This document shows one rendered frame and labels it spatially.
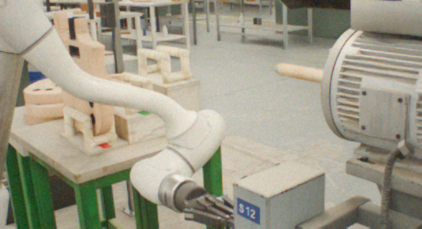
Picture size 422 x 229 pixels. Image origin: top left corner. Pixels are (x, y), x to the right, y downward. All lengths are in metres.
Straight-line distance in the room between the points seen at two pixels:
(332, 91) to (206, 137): 0.43
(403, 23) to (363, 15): 0.09
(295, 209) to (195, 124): 0.46
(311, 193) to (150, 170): 0.48
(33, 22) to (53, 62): 0.10
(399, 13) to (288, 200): 0.40
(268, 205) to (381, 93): 0.29
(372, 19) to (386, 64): 0.09
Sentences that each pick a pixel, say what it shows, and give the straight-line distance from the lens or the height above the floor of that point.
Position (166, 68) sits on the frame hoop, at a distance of 1.89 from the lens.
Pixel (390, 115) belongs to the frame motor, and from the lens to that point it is 0.99.
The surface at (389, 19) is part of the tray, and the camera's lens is 1.04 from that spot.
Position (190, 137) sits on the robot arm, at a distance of 1.36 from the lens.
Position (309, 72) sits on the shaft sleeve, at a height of 1.26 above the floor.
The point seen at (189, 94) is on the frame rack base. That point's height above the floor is 1.06.
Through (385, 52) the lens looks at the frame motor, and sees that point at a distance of 1.05.
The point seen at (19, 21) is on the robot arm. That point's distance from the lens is 1.22.
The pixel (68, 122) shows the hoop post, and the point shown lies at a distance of 1.94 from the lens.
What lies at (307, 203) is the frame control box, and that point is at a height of 1.07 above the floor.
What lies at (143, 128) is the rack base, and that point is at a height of 0.98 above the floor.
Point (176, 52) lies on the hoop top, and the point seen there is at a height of 1.20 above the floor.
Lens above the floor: 1.52
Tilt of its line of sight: 15 degrees down
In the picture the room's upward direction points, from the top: 3 degrees counter-clockwise
